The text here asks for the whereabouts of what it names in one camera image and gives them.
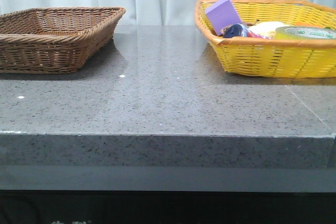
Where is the purple foam block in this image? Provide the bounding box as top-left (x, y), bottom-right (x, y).
top-left (205, 0), bottom-right (242, 36)

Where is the cream bread loaf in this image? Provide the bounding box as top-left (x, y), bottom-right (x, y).
top-left (249, 22), bottom-right (285, 38)

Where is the yellow wicker basket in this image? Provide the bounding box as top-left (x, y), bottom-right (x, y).
top-left (194, 0), bottom-right (335, 78)

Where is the brown wicker basket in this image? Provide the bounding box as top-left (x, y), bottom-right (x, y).
top-left (1, 7), bottom-right (126, 74)

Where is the orange toy carrot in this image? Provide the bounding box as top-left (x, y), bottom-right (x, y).
top-left (293, 25), bottom-right (312, 29)

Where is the yellow tape roll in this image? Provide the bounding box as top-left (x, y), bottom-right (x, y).
top-left (274, 26), bottom-right (335, 40)

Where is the dark blue round object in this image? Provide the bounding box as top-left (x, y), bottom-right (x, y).
top-left (223, 24), bottom-right (248, 38)

